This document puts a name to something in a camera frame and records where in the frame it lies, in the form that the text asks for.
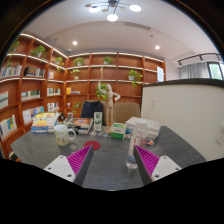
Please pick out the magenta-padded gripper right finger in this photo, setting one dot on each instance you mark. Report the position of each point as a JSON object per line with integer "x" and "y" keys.
{"x": 165, "y": 166}

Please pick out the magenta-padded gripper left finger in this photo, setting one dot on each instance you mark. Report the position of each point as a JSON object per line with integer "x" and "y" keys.
{"x": 60, "y": 166}

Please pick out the orange blue round badge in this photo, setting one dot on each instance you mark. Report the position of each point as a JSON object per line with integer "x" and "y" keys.
{"x": 150, "y": 142}

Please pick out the yellow striped white mug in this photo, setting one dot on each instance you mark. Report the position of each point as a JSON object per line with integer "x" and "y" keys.
{"x": 62, "y": 135}

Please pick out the flat round red coaster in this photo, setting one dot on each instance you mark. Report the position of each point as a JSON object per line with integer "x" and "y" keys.
{"x": 92, "y": 145}

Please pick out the small round badge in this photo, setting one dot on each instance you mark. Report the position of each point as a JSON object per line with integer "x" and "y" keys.
{"x": 93, "y": 133}
{"x": 103, "y": 134}

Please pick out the stack of dark books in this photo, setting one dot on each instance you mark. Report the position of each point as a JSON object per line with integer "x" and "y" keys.
{"x": 80, "y": 124}

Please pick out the stack of colourful books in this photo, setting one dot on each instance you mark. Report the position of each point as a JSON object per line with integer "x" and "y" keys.
{"x": 43, "y": 122}

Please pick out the white partition with dark top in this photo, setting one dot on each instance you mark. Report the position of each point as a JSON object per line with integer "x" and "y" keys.
{"x": 186, "y": 113}

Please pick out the small green white box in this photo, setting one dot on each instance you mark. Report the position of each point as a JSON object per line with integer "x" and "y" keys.
{"x": 118, "y": 130}

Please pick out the tall green white carton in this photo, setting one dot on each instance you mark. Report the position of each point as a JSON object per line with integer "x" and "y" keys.
{"x": 98, "y": 121}

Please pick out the dark blue chair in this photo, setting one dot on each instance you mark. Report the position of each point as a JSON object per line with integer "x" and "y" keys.
{"x": 90, "y": 109}

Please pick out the tan chair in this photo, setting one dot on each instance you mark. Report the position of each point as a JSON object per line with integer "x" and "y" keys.
{"x": 128, "y": 111}

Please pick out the wooden artist mannequin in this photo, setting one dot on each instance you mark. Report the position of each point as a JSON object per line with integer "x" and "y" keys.
{"x": 109, "y": 110}

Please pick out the grey curtain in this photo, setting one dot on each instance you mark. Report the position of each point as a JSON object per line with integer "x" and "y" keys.
{"x": 194, "y": 70}

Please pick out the wooden shelf unit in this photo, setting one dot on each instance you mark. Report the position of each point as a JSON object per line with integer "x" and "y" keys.
{"x": 110, "y": 73}

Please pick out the window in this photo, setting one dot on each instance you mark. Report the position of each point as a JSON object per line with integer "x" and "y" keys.
{"x": 216, "y": 71}

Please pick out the recessed ceiling light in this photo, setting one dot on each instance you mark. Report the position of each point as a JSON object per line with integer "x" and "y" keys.
{"x": 74, "y": 43}
{"x": 157, "y": 47}

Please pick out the ceiling air vent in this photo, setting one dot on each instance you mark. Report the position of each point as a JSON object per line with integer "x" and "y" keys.
{"x": 136, "y": 25}

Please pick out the ceiling lamp with round lights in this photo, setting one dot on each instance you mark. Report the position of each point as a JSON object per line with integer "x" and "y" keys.
{"x": 112, "y": 16}

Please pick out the white wall switch plate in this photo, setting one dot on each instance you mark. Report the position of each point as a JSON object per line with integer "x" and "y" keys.
{"x": 153, "y": 103}

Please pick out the dark curtain rail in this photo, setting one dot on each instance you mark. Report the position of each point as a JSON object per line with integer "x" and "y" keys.
{"x": 200, "y": 55}

